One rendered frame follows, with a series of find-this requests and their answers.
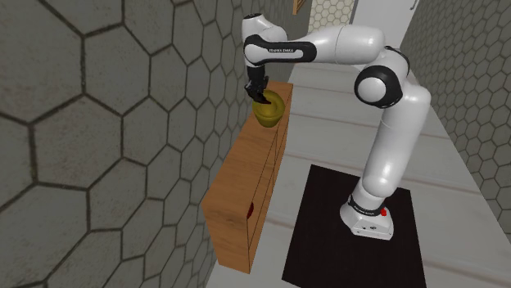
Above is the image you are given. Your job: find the white door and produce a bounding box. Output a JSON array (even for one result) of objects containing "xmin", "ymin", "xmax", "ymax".
[{"xmin": 349, "ymin": 0, "xmax": 418, "ymax": 40}]

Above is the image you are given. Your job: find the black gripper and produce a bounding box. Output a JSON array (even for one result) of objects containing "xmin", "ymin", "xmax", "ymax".
[{"xmin": 245, "ymin": 65, "xmax": 273, "ymax": 106}]

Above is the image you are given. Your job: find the olive yellow bowl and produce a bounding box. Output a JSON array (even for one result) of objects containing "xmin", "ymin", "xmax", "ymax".
[{"xmin": 252, "ymin": 89, "xmax": 287, "ymax": 129}]

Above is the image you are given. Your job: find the black robot stand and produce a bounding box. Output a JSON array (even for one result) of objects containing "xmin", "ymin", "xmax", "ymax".
[{"xmin": 280, "ymin": 164, "xmax": 427, "ymax": 288}]

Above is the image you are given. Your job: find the wooden chest of drawers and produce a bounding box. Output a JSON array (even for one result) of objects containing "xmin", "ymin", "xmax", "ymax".
[{"xmin": 201, "ymin": 80, "xmax": 295, "ymax": 275}]

